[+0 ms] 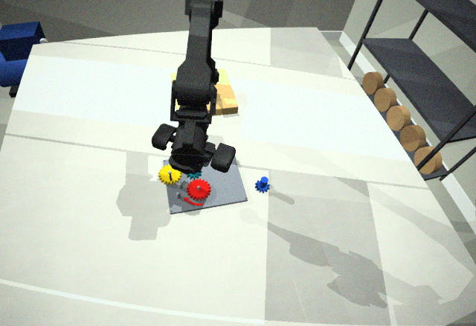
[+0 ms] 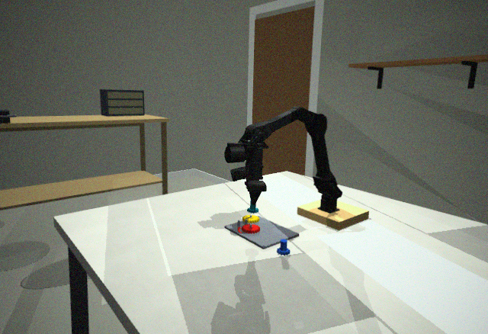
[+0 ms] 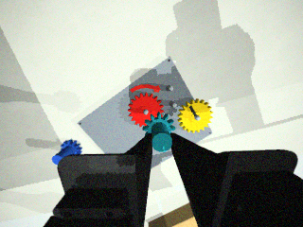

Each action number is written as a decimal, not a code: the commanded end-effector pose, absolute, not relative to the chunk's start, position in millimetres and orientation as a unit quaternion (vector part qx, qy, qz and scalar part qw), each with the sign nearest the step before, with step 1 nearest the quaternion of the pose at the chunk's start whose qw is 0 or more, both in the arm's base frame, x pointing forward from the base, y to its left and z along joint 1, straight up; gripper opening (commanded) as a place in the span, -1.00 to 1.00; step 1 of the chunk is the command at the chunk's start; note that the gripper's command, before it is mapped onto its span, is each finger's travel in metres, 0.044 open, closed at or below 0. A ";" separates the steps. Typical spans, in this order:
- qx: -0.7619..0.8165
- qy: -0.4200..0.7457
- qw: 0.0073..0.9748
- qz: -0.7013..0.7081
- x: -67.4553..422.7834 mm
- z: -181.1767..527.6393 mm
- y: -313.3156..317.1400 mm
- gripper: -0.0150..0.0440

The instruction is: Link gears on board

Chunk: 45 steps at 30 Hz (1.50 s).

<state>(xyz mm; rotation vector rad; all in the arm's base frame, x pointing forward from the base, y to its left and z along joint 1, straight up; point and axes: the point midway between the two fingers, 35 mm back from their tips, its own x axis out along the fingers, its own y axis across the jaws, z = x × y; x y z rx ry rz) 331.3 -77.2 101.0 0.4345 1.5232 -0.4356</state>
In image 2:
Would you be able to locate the red gear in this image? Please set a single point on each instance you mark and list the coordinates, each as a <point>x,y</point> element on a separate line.
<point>248,229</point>

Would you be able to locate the teal gear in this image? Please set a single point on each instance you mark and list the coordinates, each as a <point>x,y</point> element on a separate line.
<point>253,208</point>

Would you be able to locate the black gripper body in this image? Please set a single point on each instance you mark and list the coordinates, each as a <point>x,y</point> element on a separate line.
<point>255,170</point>

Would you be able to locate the blue gear with shaft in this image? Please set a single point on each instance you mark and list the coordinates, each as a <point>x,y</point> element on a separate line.
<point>283,248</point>

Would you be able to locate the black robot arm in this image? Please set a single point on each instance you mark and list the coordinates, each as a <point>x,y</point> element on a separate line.
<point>252,151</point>

